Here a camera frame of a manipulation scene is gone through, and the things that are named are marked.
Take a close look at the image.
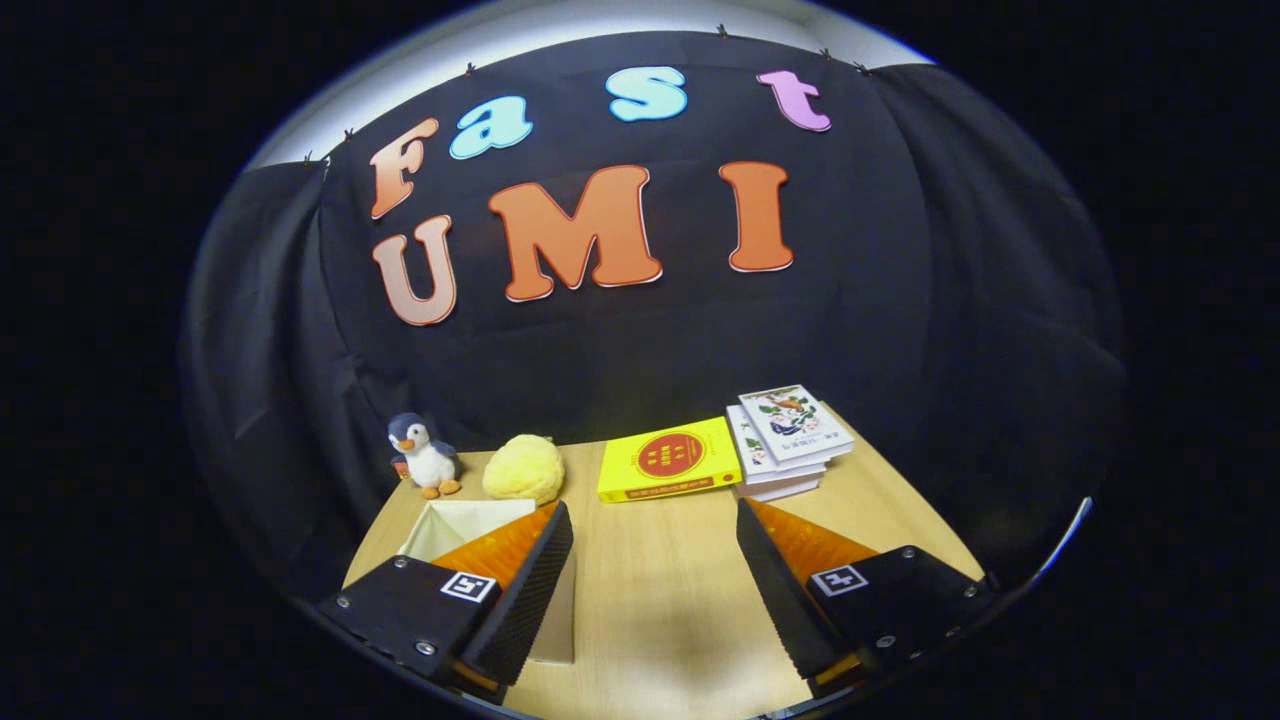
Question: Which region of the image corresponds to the beige fabric storage box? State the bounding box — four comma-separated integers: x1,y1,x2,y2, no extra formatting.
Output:
398,498,576,666

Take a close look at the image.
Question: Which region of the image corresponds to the white paperback book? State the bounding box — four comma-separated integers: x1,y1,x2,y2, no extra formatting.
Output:
738,384,856,465
725,404,829,486
735,470,826,503

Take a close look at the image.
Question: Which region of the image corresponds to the penguin plush toy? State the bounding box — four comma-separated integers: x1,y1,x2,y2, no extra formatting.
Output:
387,412,463,500

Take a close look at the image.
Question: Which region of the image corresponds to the yellow book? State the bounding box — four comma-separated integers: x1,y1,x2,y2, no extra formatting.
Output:
597,416,744,504

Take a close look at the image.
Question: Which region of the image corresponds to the black backdrop cloth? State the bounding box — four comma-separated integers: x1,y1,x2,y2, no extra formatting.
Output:
180,30,1129,601

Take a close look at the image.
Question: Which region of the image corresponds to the yellow round plush toy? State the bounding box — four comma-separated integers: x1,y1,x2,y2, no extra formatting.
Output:
483,434,567,506

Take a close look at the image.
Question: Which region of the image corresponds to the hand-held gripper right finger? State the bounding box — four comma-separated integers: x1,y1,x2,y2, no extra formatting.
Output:
735,498,1001,701

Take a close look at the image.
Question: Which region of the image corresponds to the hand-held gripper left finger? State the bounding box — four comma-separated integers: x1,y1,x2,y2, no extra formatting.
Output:
318,500,575,706

